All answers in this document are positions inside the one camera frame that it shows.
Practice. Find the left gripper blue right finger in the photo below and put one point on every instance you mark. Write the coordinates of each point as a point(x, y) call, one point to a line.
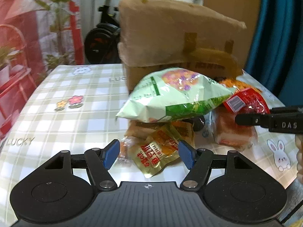
point(198, 162)

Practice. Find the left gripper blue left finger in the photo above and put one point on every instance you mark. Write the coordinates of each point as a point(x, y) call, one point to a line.
point(99, 161)

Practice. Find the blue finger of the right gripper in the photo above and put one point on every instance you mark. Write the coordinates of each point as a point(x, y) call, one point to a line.
point(280, 120)

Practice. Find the orange bread pack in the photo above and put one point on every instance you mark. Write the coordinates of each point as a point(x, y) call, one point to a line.
point(227, 132)

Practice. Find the red snack packet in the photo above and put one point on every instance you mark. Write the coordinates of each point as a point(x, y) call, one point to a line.
point(247, 101)

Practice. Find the yellow foil snack packet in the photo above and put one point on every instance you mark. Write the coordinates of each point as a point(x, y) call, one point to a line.
point(156, 151)

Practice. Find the beige orange snack bar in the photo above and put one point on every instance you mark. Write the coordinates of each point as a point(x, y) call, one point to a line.
point(143, 130)

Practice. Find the person right hand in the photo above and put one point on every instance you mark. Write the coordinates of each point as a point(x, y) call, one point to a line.
point(299, 144)

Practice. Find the green plaid tablecloth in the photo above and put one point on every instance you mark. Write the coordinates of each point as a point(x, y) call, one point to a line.
point(47, 125)

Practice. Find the orange patterned snack bag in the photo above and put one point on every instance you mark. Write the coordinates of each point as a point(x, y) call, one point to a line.
point(237, 85)

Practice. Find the teal curtain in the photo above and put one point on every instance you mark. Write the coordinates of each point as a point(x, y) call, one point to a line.
point(275, 57)

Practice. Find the green white chips bag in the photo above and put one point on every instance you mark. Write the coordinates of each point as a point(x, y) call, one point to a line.
point(173, 94)

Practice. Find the black exercise bike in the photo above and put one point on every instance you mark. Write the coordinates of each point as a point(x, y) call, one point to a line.
point(101, 42)

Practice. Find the wooden headboard panel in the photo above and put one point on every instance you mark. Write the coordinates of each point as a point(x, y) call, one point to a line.
point(242, 10)

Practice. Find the brown cardboard box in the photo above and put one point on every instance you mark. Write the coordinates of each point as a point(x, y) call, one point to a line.
point(161, 34)

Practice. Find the red printed backdrop banner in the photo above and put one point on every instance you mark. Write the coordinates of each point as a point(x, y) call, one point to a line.
point(36, 37)

